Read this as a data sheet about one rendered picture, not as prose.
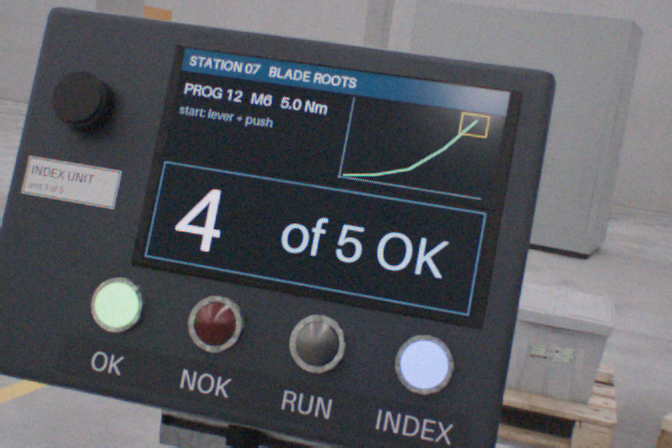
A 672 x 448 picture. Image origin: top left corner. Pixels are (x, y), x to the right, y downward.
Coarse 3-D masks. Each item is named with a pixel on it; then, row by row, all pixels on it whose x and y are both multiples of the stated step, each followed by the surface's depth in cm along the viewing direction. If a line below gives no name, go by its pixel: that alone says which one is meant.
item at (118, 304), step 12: (108, 288) 45; (120, 288) 45; (132, 288) 45; (96, 300) 45; (108, 300) 45; (120, 300) 45; (132, 300) 45; (144, 300) 46; (96, 312) 46; (108, 312) 45; (120, 312) 45; (132, 312) 45; (144, 312) 46; (108, 324) 45; (120, 324) 45; (132, 324) 45
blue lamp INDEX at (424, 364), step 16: (416, 336) 43; (432, 336) 43; (400, 352) 43; (416, 352) 42; (432, 352) 42; (448, 352) 42; (400, 368) 43; (416, 368) 42; (432, 368) 42; (448, 368) 42; (416, 384) 42; (432, 384) 42
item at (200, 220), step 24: (168, 168) 46; (192, 168) 46; (216, 168) 46; (168, 192) 46; (192, 192) 46; (216, 192) 46; (240, 192) 45; (168, 216) 46; (192, 216) 46; (216, 216) 45; (240, 216) 45; (168, 240) 46; (192, 240) 45; (216, 240) 45; (240, 240) 45; (192, 264) 45; (216, 264) 45; (240, 264) 45
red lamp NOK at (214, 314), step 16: (208, 304) 44; (224, 304) 45; (192, 320) 45; (208, 320) 44; (224, 320) 44; (240, 320) 44; (192, 336) 45; (208, 336) 44; (224, 336) 44; (240, 336) 44
